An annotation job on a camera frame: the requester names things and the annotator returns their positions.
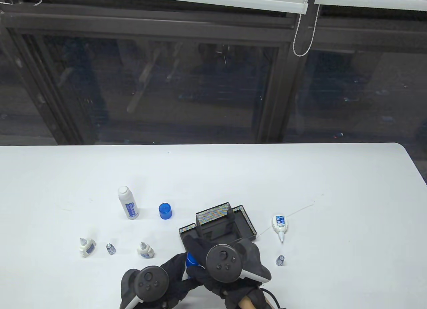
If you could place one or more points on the person's left hand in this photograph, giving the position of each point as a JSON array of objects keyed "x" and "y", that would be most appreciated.
[{"x": 176, "y": 275}]

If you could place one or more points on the person's right hand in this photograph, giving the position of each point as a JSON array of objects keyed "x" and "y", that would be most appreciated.
[{"x": 200, "y": 252}]

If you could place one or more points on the large white glue bottle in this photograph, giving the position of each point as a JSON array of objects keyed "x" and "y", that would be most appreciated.
[
  {"x": 128, "y": 204},
  {"x": 190, "y": 272}
]

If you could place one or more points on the small white glue bottle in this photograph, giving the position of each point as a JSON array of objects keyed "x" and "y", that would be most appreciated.
[
  {"x": 279, "y": 223},
  {"x": 88, "y": 248},
  {"x": 145, "y": 250}
]

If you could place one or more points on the small clear cap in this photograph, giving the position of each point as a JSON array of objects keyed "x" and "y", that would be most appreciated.
[
  {"x": 280, "y": 261},
  {"x": 110, "y": 249}
]

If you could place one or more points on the person's right forearm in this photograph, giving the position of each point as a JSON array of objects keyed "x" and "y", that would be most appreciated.
[{"x": 246, "y": 304}]

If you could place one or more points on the black white tracking controller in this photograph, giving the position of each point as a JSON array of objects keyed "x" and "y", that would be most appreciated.
[
  {"x": 151, "y": 282},
  {"x": 222, "y": 260}
]

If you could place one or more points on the black mesh desk organizer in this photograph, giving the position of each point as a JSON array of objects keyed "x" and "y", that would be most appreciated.
[{"x": 242, "y": 222}]

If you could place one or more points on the dark window frame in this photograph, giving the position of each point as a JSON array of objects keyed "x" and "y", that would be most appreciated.
[{"x": 150, "y": 22}]

